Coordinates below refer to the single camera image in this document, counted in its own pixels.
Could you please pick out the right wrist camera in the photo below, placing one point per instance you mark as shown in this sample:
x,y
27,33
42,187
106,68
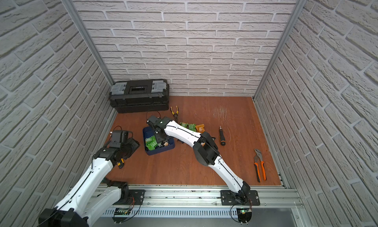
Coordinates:
x,y
153,121

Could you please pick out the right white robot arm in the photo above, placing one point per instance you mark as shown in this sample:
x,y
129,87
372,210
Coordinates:
x,y
206,153

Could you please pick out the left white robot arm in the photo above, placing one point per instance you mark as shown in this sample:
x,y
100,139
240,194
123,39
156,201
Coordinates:
x,y
93,194

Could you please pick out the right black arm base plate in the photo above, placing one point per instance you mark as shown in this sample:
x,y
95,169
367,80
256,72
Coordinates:
x,y
229,198

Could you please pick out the yellow utility knife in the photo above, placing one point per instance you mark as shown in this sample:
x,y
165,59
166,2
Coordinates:
x,y
121,163

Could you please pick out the orange handled pliers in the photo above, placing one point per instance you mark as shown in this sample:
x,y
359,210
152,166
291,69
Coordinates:
x,y
259,166

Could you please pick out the right control board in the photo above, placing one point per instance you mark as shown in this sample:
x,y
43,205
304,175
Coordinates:
x,y
244,215

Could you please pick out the black plastic toolbox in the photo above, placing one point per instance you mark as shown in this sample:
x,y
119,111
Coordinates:
x,y
135,96

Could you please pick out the control board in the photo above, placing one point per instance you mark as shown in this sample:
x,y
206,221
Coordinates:
x,y
122,214
244,215

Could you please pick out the black screwdriver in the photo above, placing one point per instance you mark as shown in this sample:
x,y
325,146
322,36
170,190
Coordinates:
x,y
222,137

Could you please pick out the green cookie packet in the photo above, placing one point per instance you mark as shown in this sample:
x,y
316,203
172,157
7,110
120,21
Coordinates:
x,y
192,127
185,125

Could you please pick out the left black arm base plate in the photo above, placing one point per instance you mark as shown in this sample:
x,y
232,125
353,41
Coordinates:
x,y
133,196

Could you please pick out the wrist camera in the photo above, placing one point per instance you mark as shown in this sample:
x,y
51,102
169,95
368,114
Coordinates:
x,y
153,121
119,138

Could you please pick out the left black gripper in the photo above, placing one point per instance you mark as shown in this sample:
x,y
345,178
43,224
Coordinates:
x,y
130,146

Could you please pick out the left control board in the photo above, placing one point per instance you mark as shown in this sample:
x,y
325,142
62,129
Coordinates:
x,y
122,214

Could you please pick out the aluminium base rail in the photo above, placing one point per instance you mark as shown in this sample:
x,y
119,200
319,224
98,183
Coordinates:
x,y
204,202

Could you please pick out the dark blue storage box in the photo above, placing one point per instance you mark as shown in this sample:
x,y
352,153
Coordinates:
x,y
153,147

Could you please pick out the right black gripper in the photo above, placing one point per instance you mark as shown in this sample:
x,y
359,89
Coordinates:
x,y
158,138

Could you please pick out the yellow black pliers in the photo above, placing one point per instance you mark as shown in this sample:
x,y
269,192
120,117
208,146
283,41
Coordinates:
x,y
175,112

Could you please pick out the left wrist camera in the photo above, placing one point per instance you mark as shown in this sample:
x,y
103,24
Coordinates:
x,y
119,138

